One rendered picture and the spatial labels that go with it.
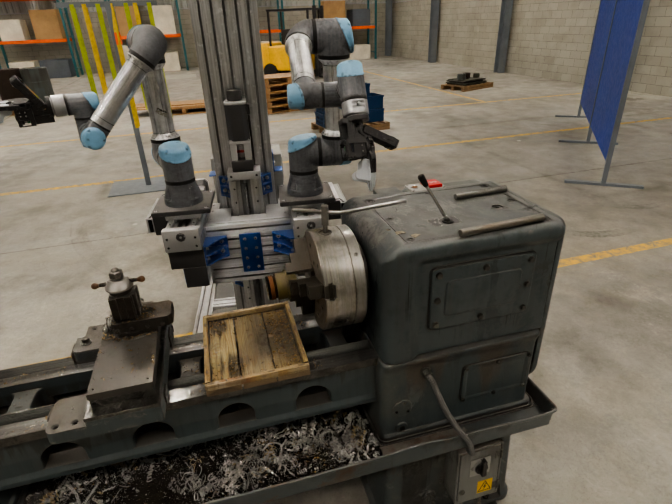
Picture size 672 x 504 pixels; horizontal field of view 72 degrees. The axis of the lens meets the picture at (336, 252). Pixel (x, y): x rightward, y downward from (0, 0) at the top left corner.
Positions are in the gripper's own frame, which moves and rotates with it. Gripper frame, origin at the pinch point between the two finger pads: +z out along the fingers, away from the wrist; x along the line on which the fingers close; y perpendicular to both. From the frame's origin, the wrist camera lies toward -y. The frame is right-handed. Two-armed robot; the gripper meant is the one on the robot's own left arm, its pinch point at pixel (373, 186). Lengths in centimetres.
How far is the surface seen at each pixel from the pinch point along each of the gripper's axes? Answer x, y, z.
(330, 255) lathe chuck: -0.2, 15.4, 17.8
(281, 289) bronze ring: -9.9, 29.5, 26.1
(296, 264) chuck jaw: -14.1, 23.4, 19.7
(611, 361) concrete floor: -91, -159, 109
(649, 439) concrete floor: -46, -133, 129
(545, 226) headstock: 12, -46, 19
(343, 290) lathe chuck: 1.5, 13.5, 28.0
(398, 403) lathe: -11, -2, 69
